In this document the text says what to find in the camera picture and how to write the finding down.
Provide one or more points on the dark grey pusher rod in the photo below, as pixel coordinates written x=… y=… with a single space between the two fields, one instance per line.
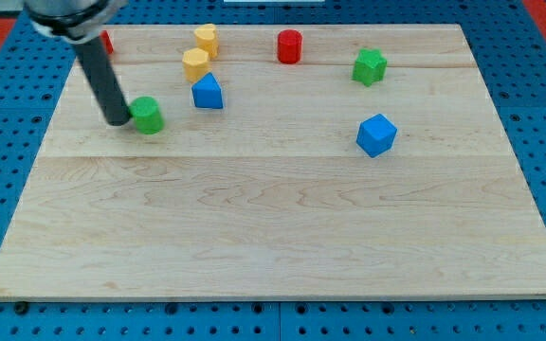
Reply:
x=99 y=72

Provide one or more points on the red star block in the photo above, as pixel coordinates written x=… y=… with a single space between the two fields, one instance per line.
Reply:
x=107 y=43

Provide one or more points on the green star block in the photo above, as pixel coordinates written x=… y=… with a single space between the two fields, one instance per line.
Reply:
x=369 y=67

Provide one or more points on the green cylinder block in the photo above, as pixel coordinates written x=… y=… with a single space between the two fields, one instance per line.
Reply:
x=146 y=114

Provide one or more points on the yellow hexagon block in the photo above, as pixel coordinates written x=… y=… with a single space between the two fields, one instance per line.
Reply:
x=195 y=64

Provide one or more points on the blue triangle block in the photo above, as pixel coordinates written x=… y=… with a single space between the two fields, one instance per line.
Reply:
x=207 y=93

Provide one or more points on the yellow heart block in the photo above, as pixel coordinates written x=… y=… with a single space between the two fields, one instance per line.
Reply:
x=206 y=38

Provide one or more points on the red cylinder block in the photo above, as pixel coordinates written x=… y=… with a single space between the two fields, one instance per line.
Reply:
x=289 y=46

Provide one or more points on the light wooden board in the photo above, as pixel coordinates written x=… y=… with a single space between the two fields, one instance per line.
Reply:
x=270 y=197

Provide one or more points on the blue cube block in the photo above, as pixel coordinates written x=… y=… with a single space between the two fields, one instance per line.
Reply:
x=376 y=135

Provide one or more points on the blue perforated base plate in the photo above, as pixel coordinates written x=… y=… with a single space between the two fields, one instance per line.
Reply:
x=509 y=48

